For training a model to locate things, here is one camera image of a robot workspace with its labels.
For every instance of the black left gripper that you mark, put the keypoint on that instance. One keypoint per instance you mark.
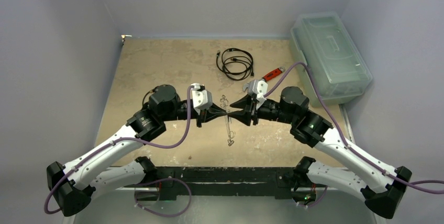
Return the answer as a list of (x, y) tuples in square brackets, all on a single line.
[(208, 114)]

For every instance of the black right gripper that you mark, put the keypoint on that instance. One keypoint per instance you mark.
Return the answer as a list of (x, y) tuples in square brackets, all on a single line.
[(252, 112)]

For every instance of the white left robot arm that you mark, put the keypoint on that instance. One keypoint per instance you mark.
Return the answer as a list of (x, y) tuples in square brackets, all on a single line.
[(73, 185)]

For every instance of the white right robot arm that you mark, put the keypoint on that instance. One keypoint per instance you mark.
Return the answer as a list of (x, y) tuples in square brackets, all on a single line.
[(379, 185)]

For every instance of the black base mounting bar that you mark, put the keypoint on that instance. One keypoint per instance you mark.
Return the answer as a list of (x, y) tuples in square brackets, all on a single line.
[(277, 182)]

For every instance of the clear green plastic toolbox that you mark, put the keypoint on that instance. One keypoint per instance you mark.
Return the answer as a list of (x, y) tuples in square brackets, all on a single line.
[(321, 41)]

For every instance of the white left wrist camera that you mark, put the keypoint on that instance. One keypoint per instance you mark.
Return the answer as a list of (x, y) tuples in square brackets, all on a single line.
[(201, 97)]

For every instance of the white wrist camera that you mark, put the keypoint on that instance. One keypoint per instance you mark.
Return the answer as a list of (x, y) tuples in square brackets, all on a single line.
[(201, 97), (258, 88)]

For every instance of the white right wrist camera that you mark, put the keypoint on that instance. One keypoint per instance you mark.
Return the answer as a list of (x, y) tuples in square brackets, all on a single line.
[(258, 88)]

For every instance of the red handled adjustable wrench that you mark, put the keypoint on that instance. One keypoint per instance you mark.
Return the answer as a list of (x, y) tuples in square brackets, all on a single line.
[(273, 74)]

